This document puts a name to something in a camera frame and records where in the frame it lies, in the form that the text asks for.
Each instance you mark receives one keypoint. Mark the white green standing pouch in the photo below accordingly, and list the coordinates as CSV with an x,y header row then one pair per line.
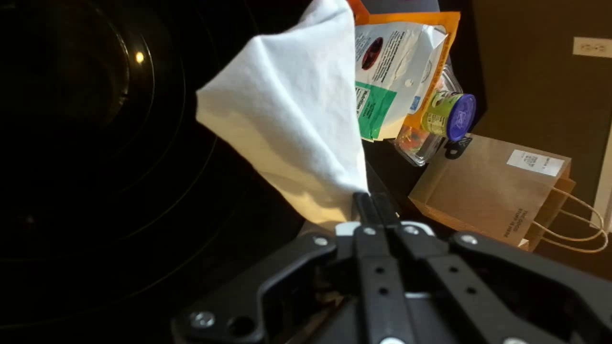
x,y
388,96

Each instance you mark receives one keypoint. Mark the brown paper bag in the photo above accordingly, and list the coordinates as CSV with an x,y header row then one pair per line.
x,y
484,192

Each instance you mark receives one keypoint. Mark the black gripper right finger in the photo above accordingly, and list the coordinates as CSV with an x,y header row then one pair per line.
x,y
459,293

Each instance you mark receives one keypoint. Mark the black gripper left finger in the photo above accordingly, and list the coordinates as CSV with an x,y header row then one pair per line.
x,y
375,287

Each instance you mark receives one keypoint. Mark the white cloth towel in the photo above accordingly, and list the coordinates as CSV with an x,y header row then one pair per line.
x,y
287,115

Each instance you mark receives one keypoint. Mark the jar with blue lid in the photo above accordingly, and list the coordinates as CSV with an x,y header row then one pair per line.
x,y
459,115

